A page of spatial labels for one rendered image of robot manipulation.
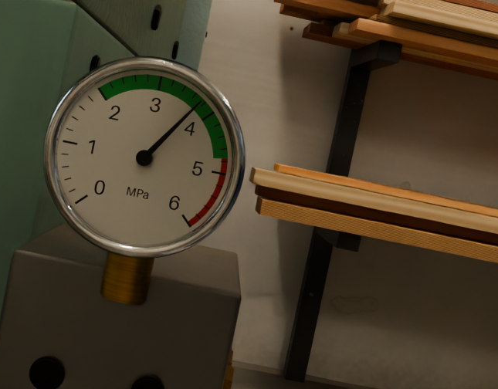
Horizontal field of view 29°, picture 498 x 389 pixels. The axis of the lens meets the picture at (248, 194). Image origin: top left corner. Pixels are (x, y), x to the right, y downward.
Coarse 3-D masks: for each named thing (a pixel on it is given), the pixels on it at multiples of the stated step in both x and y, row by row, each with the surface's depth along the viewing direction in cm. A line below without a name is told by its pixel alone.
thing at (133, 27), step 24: (72, 0) 37; (96, 0) 40; (120, 0) 47; (144, 0) 57; (168, 0) 73; (120, 24) 49; (144, 24) 60; (168, 24) 77; (144, 48) 63; (168, 48) 82
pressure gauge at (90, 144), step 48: (96, 96) 30; (144, 96) 30; (192, 96) 30; (48, 144) 30; (96, 144) 30; (144, 144) 30; (192, 144) 30; (240, 144) 30; (96, 192) 30; (144, 192) 30; (192, 192) 30; (96, 240) 30; (144, 240) 30; (192, 240) 30; (144, 288) 33
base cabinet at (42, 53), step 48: (0, 0) 36; (48, 0) 36; (0, 48) 36; (48, 48) 36; (96, 48) 42; (0, 96) 36; (48, 96) 36; (0, 144) 36; (0, 192) 36; (48, 192) 38; (0, 240) 36; (0, 288) 37
